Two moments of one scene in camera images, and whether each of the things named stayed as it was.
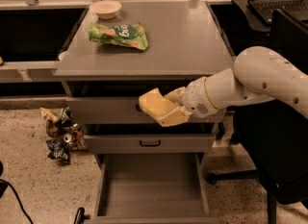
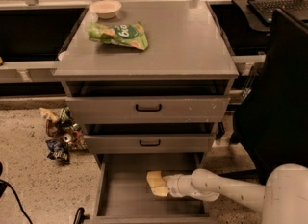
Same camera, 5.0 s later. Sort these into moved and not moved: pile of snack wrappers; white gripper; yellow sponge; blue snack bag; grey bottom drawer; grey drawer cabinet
Moved: white gripper; yellow sponge
Not moved: grey bottom drawer; grey drawer cabinet; pile of snack wrappers; blue snack bag
